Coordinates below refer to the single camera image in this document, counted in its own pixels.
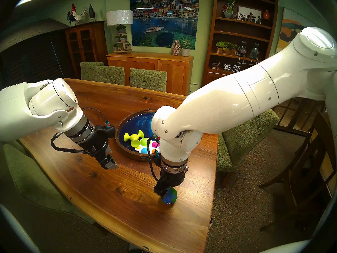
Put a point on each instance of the dark window blinds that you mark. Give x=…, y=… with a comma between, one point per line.
x=29, y=60

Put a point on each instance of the harbour town painting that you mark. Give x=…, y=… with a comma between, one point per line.
x=163, y=18

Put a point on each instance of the succulent planter box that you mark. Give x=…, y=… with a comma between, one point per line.
x=226, y=47

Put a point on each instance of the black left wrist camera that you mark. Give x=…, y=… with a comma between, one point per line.
x=110, y=130

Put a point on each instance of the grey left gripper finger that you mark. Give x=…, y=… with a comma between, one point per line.
x=108, y=150
x=110, y=164

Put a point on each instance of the oval wooden tray blue inlay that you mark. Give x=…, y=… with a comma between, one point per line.
x=134, y=123

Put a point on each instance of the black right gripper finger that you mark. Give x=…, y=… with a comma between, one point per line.
x=161, y=192

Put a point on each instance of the blue rooster figurine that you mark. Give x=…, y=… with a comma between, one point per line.
x=70, y=18

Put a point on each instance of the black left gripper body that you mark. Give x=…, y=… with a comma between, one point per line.
x=98, y=141

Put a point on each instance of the white lamp shade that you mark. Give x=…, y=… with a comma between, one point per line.
x=119, y=17

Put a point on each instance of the tall dark wooden cabinet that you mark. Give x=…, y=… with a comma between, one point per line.
x=84, y=47

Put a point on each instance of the green chair beside table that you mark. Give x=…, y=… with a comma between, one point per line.
x=247, y=139

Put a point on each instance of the white spotted rooster figurine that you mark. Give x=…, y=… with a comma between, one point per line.
x=79, y=15

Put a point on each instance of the lime green suction spinner toy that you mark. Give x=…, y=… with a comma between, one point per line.
x=135, y=142

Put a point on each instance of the patterned ceramic vase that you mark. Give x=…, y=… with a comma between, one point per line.
x=176, y=47

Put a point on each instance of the red round figurine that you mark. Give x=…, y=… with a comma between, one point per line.
x=266, y=14

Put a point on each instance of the abstract wall picture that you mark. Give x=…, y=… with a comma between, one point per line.
x=289, y=28

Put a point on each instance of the white pop bubble toy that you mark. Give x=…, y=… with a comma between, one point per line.
x=144, y=142

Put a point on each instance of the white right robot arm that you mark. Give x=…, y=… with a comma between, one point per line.
x=237, y=102

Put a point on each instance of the dark hen figurine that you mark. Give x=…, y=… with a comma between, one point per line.
x=92, y=13

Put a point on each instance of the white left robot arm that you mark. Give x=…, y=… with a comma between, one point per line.
x=26, y=107

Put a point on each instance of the blue green earth ball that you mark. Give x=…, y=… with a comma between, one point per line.
x=171, y=197

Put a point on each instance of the wooden bookshelf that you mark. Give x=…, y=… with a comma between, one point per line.
x=242, y=31

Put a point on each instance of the green upholstered chair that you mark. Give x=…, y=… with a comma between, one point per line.
x=89, y=70
x=148, y=79
x=31, y=181
x=110, y=75

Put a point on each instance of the light wooden sideboard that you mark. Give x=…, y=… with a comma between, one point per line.
x=147, y=68

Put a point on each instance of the framed text sign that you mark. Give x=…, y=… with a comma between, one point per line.
x=248, y=14

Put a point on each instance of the dark wooden chair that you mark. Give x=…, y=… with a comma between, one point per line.
x=308, y=176

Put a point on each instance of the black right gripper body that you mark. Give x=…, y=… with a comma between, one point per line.
x=172, y=180

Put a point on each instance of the glass door wooden cabinet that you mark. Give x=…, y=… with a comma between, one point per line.
x=292, y=115

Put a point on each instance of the small potted plant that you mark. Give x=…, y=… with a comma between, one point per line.
x=185, y=48

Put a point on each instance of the multicolour spiky ball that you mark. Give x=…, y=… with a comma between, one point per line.
x=155, y=137

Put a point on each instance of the tiered plant stand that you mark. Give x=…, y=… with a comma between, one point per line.
x=122, y=39

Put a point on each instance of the dark standing frog figurine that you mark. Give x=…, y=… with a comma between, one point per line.
x=242, y=51
x=254, y=53

